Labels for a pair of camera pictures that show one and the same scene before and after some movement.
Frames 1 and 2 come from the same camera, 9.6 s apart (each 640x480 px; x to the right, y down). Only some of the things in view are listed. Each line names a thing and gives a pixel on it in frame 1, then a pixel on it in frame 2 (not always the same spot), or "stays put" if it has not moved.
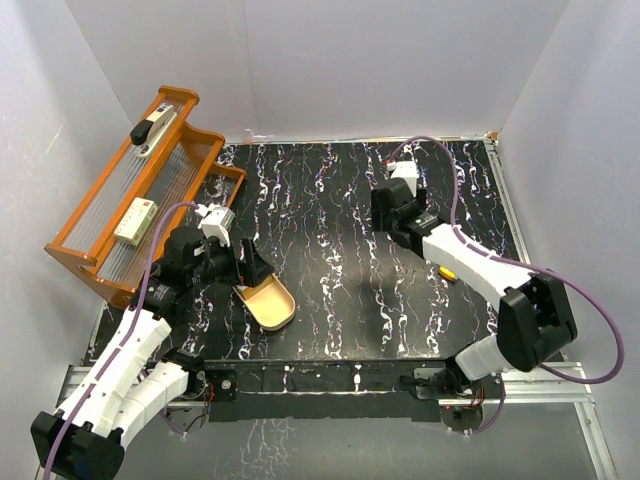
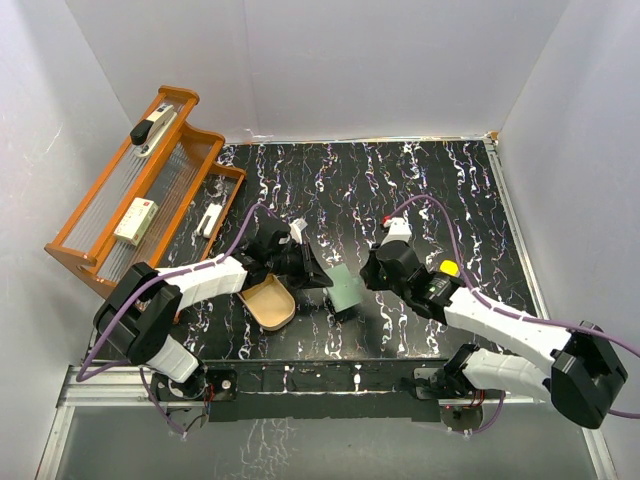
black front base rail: (404, 390) stays put
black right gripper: (380, 219) to (369, 271)
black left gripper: (252, 270) to (310, 271)
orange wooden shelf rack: (159, 175) stays put
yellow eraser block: (447, 273) stays put
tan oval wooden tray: (270, 303) stays put
